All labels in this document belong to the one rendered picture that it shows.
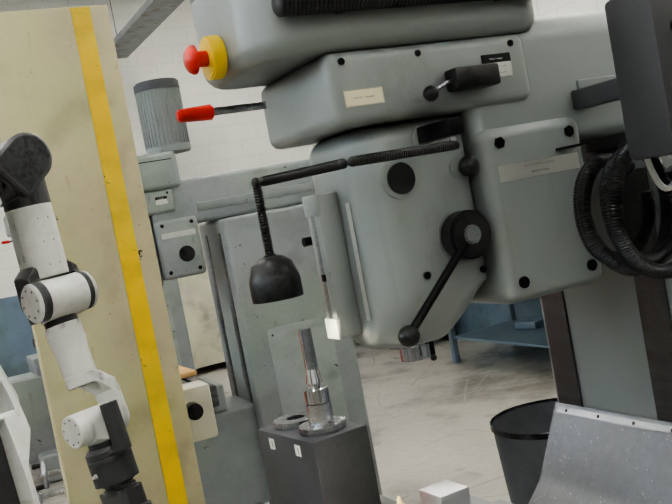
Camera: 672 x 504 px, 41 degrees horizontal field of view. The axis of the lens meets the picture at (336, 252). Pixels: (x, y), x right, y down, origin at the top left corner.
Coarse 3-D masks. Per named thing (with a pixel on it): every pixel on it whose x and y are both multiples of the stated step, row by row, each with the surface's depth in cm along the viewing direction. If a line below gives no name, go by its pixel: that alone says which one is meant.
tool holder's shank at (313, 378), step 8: (304, 328) 167; (304, 336) 166; (304, 344) 166; (312, 344) 166; (304, 352) 166; (312, 352) 166; (304, 360) 166; (312, 360) 166; (312, 368) 166; (312, 376) 166; (320, 376) 167; (312, 384) 166; (320, 384) 167
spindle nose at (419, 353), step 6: (408, 348) 134; (414, 348) 133; (420, 348) 133; (426, 348) 134; (402, 354) 135; (408, 354) 134; (414, 354) 133; (420, 354) 133; (426, 354) 134; (402, 360) 135; (408, 360) 134; (414, 360) 133
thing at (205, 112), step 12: (192, 108) 131; (204, 108) 132; (216, 108) 133; (228, 108) 134; (240, 108) 135; (252, 108) 136; (264, 108) 137; (180, 120) 131; (192, 120) 132; (204, 120) 133
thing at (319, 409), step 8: (328, 392) 167; (312, 400) 165; (320, 400) 165; (328, 400) 166; (312, 408) 166; (320, 408) 165; (328, 408) 166; (312, 416) 166; (320, 416) 165; (328, 416) 166; (312, 424) 166; (320, 424) 165
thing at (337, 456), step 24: (264, 432) 175; (288, 432) 171; (312, 432) 164; (336, 432) 164; (360, 432) 165; (264, 456) 177; (288, 456) 168; (312, 456) 161; (336, 456) 162; (360, 456) 165; (288, 480) 170; (312, 480) 162; (336, 480) 162; (360, 480) 164
